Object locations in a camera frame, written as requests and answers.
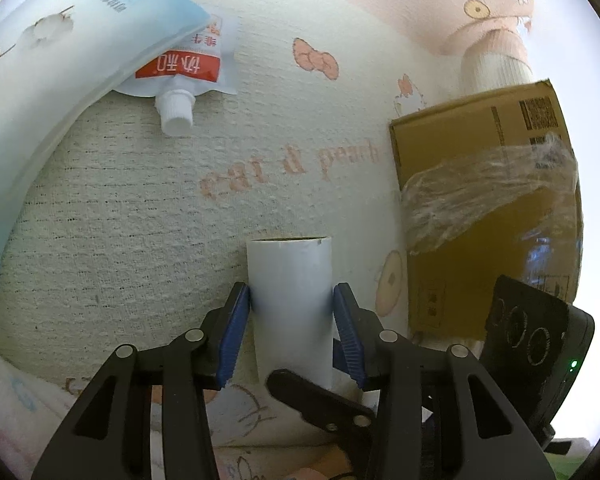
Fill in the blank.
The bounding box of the pink cartoon mat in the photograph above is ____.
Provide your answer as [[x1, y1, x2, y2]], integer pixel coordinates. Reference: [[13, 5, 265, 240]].
[[0, 0, 537, 480]]

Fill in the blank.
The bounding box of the white paper roll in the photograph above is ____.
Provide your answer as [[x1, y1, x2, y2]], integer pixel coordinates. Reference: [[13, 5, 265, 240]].
[[247, 236, 334, 389]]

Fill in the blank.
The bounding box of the brown cardboard box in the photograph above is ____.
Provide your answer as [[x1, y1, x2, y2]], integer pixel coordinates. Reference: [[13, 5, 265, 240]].
[[389, 80, 583, 340]]

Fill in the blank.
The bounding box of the floral pink cloth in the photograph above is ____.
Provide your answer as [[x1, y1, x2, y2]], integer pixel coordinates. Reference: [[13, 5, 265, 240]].
[[0, 356, 76, 479]]

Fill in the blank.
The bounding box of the white red spout pouch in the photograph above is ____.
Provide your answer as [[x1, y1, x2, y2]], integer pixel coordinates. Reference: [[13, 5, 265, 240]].
[[117, 8, 239, 136]]

